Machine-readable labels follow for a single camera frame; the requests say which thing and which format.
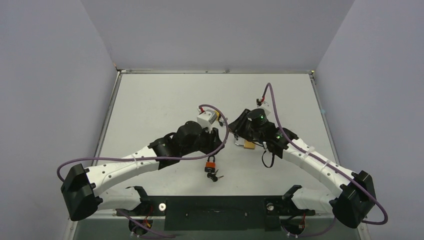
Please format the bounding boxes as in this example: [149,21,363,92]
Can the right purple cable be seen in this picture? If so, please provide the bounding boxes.
[263,82,389,226]

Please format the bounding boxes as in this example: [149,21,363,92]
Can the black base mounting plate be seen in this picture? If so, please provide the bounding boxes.
[118,195,316,232]

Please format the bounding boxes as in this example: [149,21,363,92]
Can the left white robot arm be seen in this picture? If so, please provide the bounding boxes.
[60,121,226,222]

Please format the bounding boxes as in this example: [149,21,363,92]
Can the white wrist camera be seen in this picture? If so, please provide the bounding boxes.
[256,97,270,109]
[196,110,218,132]

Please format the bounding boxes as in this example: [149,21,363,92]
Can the black keys of orange padlock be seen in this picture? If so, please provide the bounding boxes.
[206,172,224,182]

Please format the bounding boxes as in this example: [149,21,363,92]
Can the yellow padlock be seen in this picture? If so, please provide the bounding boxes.
[214,110,224,127]

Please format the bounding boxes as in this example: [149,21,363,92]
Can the large brass padlock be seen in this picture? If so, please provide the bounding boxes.
[234,134,256,150]

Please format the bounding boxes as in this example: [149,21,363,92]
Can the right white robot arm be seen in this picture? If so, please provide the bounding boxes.
[228,108,376,229]

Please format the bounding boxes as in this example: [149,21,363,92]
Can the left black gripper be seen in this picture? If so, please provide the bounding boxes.
[181,123,224,157]

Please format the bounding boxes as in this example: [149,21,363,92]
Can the orange black padlock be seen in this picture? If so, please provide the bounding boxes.
[204,155,216,173]

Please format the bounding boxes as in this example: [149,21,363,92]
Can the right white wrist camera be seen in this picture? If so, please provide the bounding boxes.
[256,97,270,109]

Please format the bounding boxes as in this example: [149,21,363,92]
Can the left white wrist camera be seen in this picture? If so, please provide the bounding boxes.
[196,110,218,132]

